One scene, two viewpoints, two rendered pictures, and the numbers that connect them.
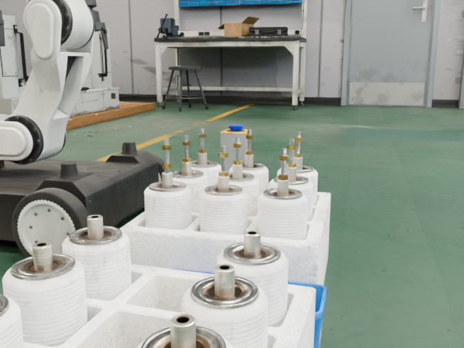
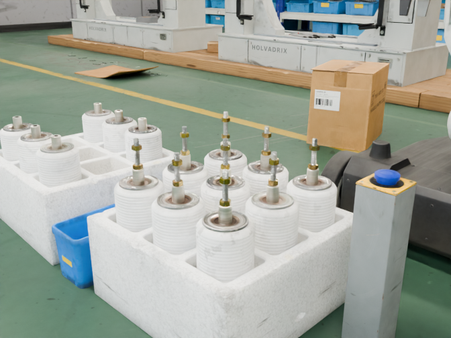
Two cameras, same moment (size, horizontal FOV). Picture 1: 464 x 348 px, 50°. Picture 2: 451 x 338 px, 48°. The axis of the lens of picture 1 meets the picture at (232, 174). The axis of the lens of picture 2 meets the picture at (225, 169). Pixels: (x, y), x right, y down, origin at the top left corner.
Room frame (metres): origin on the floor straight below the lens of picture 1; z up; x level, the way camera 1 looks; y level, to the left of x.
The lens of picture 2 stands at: (1.53, -0.79, 0.62)
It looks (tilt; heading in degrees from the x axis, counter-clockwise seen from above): 20 degrees down; 121
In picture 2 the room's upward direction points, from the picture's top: straight up
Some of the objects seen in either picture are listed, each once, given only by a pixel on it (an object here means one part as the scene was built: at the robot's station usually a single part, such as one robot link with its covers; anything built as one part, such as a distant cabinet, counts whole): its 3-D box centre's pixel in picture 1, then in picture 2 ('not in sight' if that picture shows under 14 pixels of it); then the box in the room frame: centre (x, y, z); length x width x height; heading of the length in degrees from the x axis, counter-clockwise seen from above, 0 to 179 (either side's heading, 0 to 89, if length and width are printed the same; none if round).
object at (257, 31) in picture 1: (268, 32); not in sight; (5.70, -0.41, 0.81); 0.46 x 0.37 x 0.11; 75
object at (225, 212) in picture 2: (297, 163); (225, 214); (1.15, -0.16, 0.26); 0.02 x 0.02 x 0.03
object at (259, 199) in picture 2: (248, 166); (272, 200); (1.18, -0.04, 0.25); 0.08 x 0.08 x 0.01
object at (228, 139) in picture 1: (235, 186); (376, 267); (1.37, -0.01, 0.16); 0.07 x 0.07 x 0.31; 76
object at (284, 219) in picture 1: (282, 239); (141, 224); (0.93, -0.10, 0.16); 0.10 x 0.10 x 0.18
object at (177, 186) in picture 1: (167, 186); (225, 155); (0.98, 0.13, 0.25); 0.08 x 0.08 x 0.01
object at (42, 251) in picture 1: (43, 257); (119, 116); (0.58, 0.23, 0.26); 0.02 x 0.02 x 0.03
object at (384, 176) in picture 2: (235, 128); (386, 178); (1.37, -0.01, 0.32); 0.04 x 0.04 x 0.02
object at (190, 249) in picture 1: (237, 246); (225, 256); (1.07, -0.01, 0.09); 0.39 x 0.39 x 0.18; 76
